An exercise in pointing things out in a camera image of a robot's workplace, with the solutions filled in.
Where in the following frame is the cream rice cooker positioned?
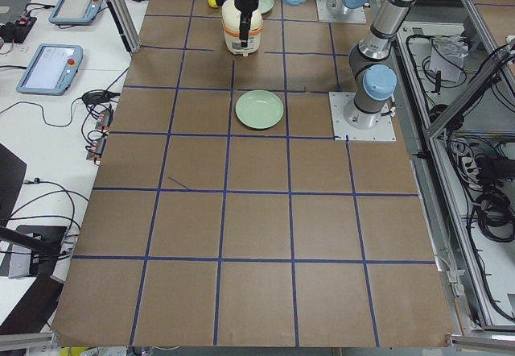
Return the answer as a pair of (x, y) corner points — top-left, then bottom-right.
(221, 0), (263, 56)

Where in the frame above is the green plate far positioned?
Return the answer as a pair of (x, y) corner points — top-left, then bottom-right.
(258, 0), (274, 14)

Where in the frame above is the green plate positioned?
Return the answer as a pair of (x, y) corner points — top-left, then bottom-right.
(236, 90), (284, 130)
(258, 0), (274, 14)

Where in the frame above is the green plate near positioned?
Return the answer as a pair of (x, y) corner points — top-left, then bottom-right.
(236, 90), (284, 130)

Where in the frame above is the teach pendant upper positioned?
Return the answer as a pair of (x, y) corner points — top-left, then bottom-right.
(48, 0), (104, 25)

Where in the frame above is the teach pendant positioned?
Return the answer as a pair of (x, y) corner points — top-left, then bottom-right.
(16, 43), (84, 96)
(48, 0), (104, 25)

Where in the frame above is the teach pendant lower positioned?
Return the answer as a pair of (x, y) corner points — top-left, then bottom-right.
(16, 43), (84, 96)

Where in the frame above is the crumpled white paper bag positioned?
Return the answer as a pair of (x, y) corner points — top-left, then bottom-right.
(429, 35), (468, 83)

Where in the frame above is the brown paper mat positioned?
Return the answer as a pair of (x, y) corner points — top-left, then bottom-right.
(53, 0), (453, 347)

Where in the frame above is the black laptop corner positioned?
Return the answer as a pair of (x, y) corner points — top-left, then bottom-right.
(0, 145), (27, 226)

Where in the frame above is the aluminium frame post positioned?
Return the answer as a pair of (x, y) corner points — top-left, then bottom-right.
(105, 0), (141, 54)

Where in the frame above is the black tripod base plate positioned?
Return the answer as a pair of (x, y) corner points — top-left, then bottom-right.
(1, 225), (67, 279)

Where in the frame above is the black cable bundle right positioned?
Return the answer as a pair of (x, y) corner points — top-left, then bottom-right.
(442, 130), (515, 252)

